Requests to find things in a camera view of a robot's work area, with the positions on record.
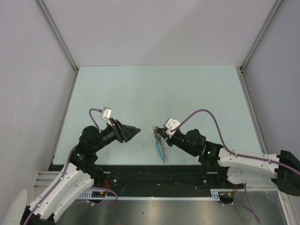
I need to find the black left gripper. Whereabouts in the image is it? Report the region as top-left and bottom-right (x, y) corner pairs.
(92, 117), (140, 152)

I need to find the small split rings bunch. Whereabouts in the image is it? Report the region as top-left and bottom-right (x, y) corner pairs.
(152, 126), (162, 141)

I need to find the large metal keyring blue handle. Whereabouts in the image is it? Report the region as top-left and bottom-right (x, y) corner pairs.
(155, 138), (168, 164)

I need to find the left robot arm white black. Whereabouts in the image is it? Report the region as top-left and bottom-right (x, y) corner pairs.
(20, 118), (141, 225)

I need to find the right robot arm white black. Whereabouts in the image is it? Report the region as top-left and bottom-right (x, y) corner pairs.
(153, 127), (300, 196)

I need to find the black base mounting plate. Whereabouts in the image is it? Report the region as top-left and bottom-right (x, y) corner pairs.
(48, 164), (246, 197)

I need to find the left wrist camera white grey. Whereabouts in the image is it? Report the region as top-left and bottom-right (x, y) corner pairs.
(100, 107), (112, 126)

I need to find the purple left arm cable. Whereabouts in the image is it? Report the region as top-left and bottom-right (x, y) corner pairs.
(23, 108), (118, 225)

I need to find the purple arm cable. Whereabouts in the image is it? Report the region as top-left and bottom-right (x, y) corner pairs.
(23, 108), (118, 225)
(170, 109), (300, 223)

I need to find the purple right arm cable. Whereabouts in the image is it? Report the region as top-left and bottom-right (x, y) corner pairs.
(170, 109), (300, 223)

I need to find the grey slotted cable duct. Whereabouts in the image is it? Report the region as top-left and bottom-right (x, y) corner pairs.
(77, 188), (220, 202)

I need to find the left aluminium frame post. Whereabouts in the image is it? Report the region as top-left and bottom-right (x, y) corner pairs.
(34, 0), (79, 74)

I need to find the aluminium frame post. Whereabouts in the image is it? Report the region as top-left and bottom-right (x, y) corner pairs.
(239, 0), (285, 73)
(34, 0), (79, 74)

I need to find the right aluminium frame post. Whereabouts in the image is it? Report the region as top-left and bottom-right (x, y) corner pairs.
(239, 0), (285, 73)

